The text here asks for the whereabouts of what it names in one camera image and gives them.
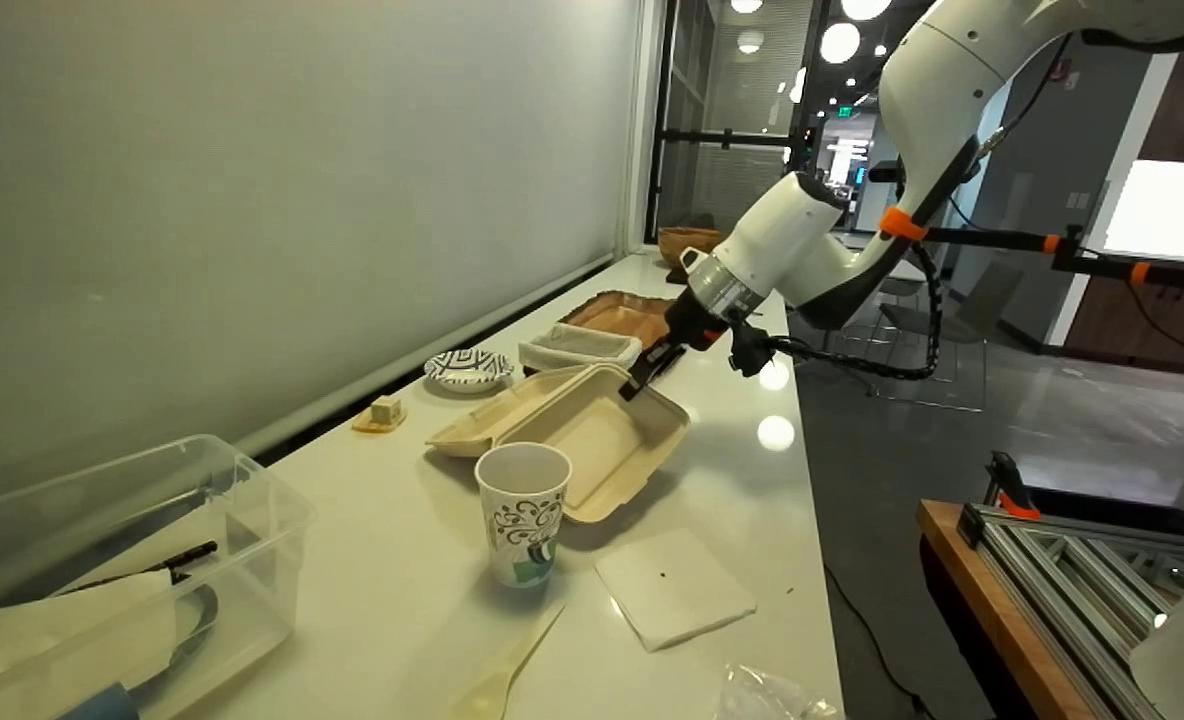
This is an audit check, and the small yellow white object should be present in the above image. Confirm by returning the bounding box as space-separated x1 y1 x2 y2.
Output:
353 396 403 433

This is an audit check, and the patterned paper cup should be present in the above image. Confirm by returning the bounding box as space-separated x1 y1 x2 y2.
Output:
474 441 574 590

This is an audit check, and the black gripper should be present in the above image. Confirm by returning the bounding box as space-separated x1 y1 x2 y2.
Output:
619 292 728 400

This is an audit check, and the clear plastic storage bin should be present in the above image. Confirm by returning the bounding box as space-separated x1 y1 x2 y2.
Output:
0 436 308 720

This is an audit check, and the woven wooden bowl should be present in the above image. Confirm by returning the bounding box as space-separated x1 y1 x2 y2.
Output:
656 226 724 268

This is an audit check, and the beige clamshell lunch pack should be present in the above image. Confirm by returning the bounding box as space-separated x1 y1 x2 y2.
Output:
428 368 687 524

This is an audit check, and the white paper napkin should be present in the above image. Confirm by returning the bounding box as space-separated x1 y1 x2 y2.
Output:
591 529 756 651

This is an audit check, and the white crumpled cloth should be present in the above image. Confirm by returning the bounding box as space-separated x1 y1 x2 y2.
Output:
0 572 182 720

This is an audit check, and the black orange clamp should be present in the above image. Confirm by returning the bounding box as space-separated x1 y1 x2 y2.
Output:
986 452 1040 524

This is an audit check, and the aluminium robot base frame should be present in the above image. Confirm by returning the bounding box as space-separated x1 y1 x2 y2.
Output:
963 504 1184 720

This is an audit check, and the black white patterned dish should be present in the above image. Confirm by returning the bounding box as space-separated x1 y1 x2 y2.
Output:
424 348 514 396

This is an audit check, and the wooden base board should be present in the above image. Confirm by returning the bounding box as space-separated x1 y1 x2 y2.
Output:
915 499 1112 720

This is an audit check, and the clear plastic bag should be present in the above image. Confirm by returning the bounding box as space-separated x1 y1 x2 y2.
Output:
722 663 840 720

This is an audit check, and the cloth lined dark basket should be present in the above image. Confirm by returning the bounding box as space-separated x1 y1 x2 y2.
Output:
521 324 642 371

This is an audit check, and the large wooden tray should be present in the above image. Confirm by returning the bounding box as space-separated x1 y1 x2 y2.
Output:
569 292 667 348

